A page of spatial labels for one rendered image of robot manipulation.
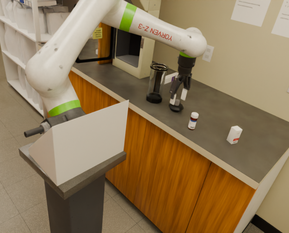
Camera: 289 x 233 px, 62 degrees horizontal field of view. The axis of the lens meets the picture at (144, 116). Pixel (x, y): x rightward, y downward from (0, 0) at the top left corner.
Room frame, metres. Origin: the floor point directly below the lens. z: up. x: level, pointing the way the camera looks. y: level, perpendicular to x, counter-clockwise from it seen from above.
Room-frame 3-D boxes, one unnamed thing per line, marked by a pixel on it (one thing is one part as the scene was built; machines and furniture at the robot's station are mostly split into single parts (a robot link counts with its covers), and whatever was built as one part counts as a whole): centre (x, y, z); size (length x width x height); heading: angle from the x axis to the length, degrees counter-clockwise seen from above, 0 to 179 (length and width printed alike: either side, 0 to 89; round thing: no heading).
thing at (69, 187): (0.78, 0.28, 0.92); 0.32 x 0.32 x 0.04; 54
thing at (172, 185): (1.70, 0.02, 0.45); 2.05 x 0.67 x 0.90; 49
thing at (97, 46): (1.75, 0.44, 1.19); 0.30 x 0.01 x 0.40; 132
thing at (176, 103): (1.28, -0.18, 0.97); 0.09 x 0.09 x 0.07
